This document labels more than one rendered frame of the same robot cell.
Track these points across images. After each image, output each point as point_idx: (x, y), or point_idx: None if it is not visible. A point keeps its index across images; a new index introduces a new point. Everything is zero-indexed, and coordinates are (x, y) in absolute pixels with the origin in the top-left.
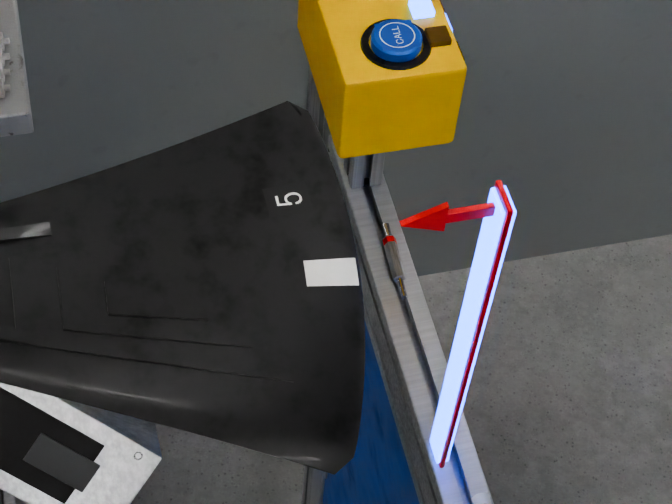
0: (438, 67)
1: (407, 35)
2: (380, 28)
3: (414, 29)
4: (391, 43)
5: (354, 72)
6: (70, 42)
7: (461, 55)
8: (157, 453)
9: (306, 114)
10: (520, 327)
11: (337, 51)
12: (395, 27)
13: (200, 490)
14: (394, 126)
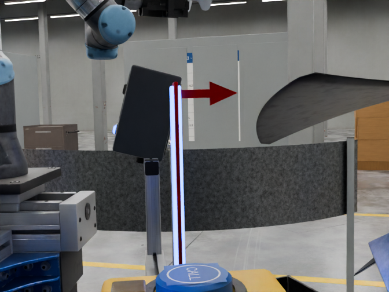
0: (143, 276)
1: (178, 273)
2: (217, 278)
3: (165, 277)
4: (204, 267)
5: (257, 273)
6: None
7: (103, 287)
8: (371, 241)
9: (300, 77)
10: None
11: (281, 289)
12: (193, 278)
13: None
14: None
